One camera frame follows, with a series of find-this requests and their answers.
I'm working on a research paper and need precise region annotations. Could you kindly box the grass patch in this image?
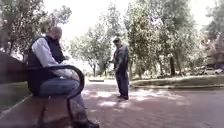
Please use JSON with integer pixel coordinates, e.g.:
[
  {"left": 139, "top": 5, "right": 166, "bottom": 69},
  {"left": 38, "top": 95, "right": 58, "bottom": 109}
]
[
  {"left": 0, "top": 81, "right": 33, "bottom": 113},
  {"left": 131, "top": 74, "right": 224, "bottom": 88}
]

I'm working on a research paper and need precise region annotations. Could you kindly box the reddish brown path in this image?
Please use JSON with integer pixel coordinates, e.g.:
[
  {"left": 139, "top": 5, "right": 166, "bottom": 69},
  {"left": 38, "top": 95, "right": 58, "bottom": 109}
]
[{"left": 0, "top": 78, "right": 224, "bottom": 128}]

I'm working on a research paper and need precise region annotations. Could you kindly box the white car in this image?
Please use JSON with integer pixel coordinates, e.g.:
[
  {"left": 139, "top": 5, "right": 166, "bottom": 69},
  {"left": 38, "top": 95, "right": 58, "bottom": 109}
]
[{"left": 203, "top": 67, "right": 224, "bottom": 76}]

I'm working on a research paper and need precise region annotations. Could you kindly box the pale kerb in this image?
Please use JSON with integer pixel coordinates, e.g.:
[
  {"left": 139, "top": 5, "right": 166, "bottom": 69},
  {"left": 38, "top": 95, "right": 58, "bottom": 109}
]
[{"left": 129, "top": 83, "right": 224, "bottom": 90}]

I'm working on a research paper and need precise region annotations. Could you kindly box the person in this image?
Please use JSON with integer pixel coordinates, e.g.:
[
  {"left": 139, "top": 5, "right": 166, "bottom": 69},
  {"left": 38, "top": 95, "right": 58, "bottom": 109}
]
[
  {"left": 108, "top": 37, "right": 130, "bottom": 101},
  {"left": 25, "top": 25, "right": 100, "bottom": 128}
]

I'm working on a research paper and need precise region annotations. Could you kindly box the brown wooden bench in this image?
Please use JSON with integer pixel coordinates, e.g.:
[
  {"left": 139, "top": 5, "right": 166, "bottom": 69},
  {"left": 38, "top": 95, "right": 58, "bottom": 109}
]
[{"left": 0, "top": 49, "right": 86, "bottom": 128}]

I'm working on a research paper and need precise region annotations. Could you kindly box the row of trees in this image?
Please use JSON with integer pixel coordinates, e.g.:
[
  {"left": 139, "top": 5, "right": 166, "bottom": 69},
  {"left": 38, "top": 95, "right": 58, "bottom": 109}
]
[{"left": 0, "top": 0, "right": 224, "bottom": 79}]

